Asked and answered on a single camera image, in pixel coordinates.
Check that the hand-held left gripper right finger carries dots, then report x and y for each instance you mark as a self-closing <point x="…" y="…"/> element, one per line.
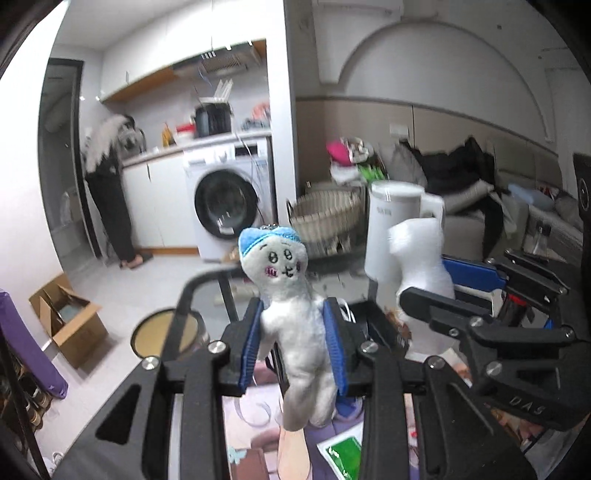
<point x="334" y="341"/>

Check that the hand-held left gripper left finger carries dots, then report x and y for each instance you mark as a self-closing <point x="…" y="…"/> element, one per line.
<point x="251" y="341"/>

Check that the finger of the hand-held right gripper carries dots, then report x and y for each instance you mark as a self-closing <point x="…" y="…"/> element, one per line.
<point x="471" y="274"/>
<point x="443" y="307"/>

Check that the white plush toy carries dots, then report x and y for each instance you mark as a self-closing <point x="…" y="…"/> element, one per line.
<point x="425" y="277"/>

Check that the grey plush doll blue cap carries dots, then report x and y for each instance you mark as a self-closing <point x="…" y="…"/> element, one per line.
<point x="295" y="332"/>

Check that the open black box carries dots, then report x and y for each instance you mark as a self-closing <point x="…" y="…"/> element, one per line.
<point x="383" y="323"/>

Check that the grey flat pillow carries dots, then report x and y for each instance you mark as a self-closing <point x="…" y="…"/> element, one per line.
<point x="468" y="198"/>

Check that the clear glass bottle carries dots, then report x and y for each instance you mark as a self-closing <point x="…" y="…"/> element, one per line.
<point x="542" y="240"/>

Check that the round bin tan lid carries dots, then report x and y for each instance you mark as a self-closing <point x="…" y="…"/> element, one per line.
<point x="164" y="332"/>

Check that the white electric kettle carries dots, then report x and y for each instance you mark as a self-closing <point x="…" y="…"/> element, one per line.
<point x="383" y="230"/>

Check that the blue bag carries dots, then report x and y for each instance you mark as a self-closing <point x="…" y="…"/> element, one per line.
<point x="531" y="196"/>

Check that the printed desk mat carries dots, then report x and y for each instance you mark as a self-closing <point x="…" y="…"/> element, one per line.
<point x="258" y="443"/>

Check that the black jacket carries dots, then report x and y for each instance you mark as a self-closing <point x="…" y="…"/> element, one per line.
<point x="452" y="166"/>

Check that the green and white packet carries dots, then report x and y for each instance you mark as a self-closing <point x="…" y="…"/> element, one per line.
<point x="344" y="454"/>

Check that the wicker laundry basket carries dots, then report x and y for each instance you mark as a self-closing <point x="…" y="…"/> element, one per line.
<point x="323" y="217"/>

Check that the grey upright pillow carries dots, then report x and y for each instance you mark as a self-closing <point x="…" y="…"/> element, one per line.
<point x="401" y="164"/>

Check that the green plush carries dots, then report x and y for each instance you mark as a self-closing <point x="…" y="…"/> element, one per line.
<point x="371" y="172"/>

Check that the white cloth bundle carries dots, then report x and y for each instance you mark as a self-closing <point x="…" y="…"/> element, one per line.
<point x="344" y="173"/>

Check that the white lower cabinet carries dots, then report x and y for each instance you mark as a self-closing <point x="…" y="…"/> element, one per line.
<point x="157" y="203"/>

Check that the brown and white plush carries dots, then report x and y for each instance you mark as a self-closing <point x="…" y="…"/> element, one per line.
<point x="359" y="147"/>

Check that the open cardboard box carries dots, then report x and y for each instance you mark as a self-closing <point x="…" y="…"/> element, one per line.
<point x="76" y="337"/>

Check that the pink cushion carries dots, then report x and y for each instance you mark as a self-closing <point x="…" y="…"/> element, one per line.
<point x="339" y="153"/>

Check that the white washing machine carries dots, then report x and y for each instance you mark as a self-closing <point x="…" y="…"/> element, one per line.
<point x="203" y="161"/>

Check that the grey cloth bundle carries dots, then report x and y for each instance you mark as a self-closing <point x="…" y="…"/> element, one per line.
<point x="256" y="123"/>

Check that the red and white bowls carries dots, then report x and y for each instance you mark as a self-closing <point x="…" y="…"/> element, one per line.
<point x="185" y="134"/>

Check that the yellow oil bottle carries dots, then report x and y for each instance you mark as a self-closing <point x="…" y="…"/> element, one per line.
<point x="166" y="136"/>

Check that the black pressure cooker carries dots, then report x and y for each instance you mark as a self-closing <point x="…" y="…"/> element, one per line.
<point x="212" y="121"/>

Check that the white crumpled paper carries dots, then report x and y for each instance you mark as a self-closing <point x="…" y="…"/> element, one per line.
<point x="57" y="457"/>

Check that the red plastic bag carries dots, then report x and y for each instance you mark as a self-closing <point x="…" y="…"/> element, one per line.
<point x="261" y="110"/>

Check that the kitchen faucet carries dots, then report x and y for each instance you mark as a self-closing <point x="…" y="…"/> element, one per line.
<point x="141" y="138"/>

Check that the shoe rack with shoes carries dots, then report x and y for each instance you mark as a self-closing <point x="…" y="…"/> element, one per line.
<point x="23" y="397"/>

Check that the white router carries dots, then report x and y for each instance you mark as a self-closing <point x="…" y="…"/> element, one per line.
<point x="217" y="98"/>

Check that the black framed glass door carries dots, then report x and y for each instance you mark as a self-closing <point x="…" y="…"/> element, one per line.
<point x="60" y="161"/>

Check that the range hood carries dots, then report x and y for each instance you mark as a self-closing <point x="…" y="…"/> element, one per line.
<point x="217" y="62"/>

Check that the white upper cabinets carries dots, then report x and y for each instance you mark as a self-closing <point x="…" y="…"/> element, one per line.
<point x="161" y="41"/>

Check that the white wall socket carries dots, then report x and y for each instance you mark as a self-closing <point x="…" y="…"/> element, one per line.
<point x="399" y="130"/>

